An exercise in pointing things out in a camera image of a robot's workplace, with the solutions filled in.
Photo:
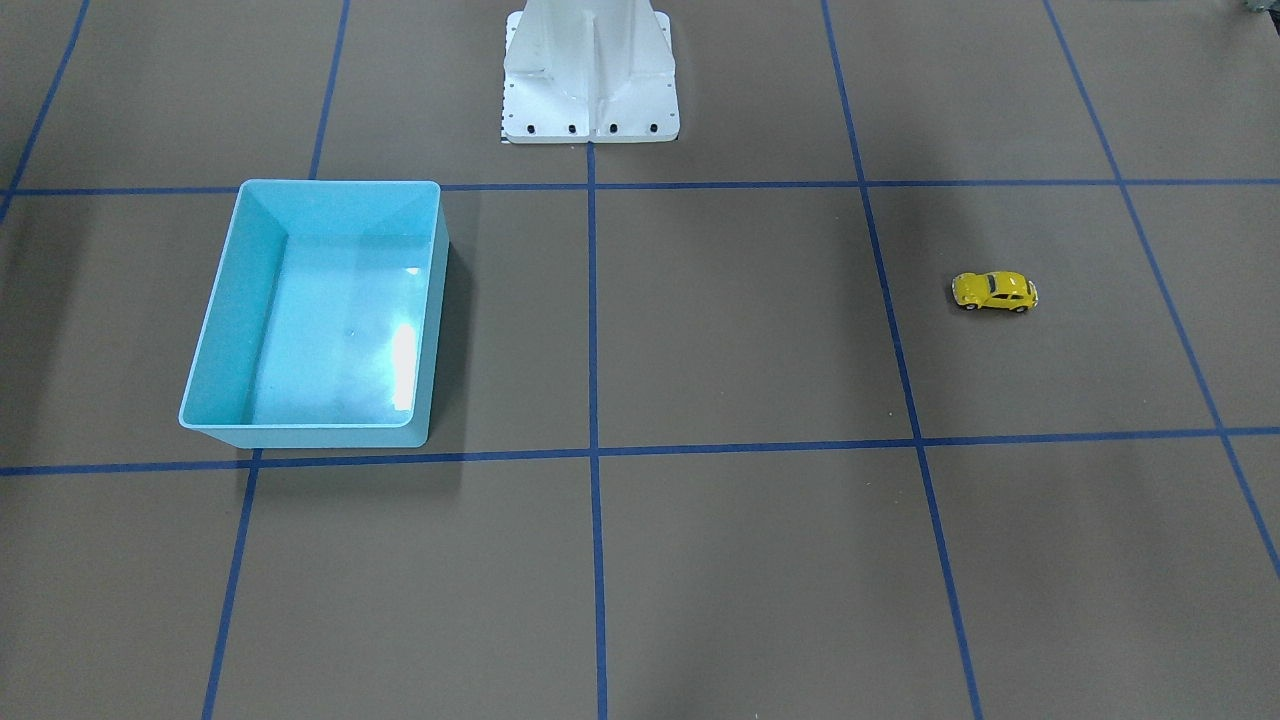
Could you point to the yellow beetle toy car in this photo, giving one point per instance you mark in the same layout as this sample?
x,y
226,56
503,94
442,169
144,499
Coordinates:
x,y
1010,291

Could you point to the light blue plastic bin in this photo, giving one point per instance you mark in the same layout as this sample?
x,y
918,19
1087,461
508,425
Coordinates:
x,y
324,317

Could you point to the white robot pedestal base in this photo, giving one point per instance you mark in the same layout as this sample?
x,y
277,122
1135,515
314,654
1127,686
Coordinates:
x,y
589,72

